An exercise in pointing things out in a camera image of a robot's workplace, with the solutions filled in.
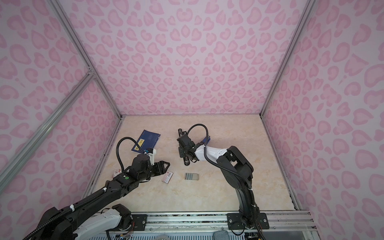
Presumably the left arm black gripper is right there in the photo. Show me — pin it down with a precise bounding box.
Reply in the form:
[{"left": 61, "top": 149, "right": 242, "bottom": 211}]
[{"left": 139, "top": 159, "right": 171, "bottom": 183}]

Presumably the blue long stapler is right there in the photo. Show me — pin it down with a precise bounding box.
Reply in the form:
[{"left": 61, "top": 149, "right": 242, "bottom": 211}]
[{"left": 202, "top": 136, "right": 211, "bottom": 145}]

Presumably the staple tray with staples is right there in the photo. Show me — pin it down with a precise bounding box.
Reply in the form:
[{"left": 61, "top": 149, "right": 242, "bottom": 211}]
[{"left": 185, "top": 173, "right": 199, "bottom": 181}]

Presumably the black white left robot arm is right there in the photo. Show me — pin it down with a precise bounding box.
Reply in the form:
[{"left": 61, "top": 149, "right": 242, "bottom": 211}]
[{"left": 24, "top": 154, "right": 171, "bottom": 240}]

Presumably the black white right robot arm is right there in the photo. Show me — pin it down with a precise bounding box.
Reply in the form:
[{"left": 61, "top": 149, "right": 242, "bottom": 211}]
[{"left": 177, "top": 129, "right": 260, "bottom": 229}]

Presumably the dark blue booklet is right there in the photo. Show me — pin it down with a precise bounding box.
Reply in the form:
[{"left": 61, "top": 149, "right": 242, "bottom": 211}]
[{"left": 131, "top": 130, "right": 161, "bottom": 154}]

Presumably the small red white staple box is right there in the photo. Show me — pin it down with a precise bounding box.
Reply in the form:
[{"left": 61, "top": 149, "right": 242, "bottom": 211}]
[{"left": 113, "top": 169, "right": 122, "bottom": 178}]

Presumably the grey cloth pad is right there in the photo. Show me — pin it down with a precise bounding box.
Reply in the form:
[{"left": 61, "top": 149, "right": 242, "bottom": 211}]
[{"left": 213, "top": 230, "right": 230, "bottom": 240}]

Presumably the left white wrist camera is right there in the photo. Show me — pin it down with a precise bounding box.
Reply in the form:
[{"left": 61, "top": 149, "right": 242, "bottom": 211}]
[{"left": 145, "top": 148, "right": 157, "bottom": 166}]

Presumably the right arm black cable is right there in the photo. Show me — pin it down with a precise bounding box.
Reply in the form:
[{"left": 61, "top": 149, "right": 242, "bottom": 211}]
[{"left": 185, "top": 123, "right": 266, "bottom": 240}]

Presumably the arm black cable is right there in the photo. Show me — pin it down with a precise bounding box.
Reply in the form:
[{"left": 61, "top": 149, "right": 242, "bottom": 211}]
[
  {"left": 185, "top": 123, "right": 266, "bottom": 240},
  {"left": 22, "top": 136, "right": 148, "bottom": 240}
]

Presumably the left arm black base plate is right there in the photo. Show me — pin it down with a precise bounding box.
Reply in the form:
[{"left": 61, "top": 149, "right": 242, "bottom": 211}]
[{"left": 118, "top": 214, "right": 148, "bottom": 231}]

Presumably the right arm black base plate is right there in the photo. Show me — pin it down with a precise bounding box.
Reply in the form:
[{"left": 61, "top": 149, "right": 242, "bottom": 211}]
[{"left": 226, "top": 213, "right": 270, "bottom": 230}]

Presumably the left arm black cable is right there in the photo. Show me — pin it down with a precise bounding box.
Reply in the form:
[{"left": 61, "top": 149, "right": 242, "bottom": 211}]
[{"left": 22, "top": 136, "right": 148, "bottom": 240}]

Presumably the aluminium front rail frame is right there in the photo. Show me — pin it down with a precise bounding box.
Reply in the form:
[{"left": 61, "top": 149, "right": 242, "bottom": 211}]
[{"left": 55, "top": 209, "right": 320, "bottom": 240}]

